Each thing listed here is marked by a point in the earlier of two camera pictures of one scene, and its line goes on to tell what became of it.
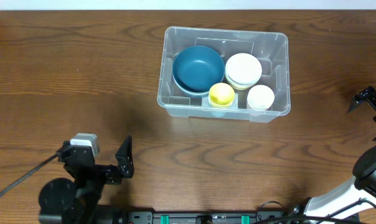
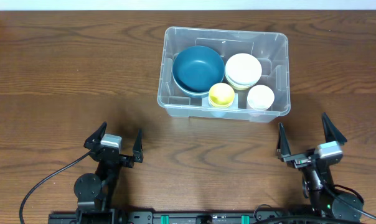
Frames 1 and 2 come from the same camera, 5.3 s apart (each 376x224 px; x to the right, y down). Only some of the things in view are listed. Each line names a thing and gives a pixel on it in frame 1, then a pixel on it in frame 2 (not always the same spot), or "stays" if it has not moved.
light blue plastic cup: x=221 y=100 → x=220 y=114
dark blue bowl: x=195 y=68 stays
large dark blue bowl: x=196 y=86 stays
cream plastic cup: x=261 y=98 stays
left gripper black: x=103 y=170 → x=114 y=156
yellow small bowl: x=242 y=83 stays
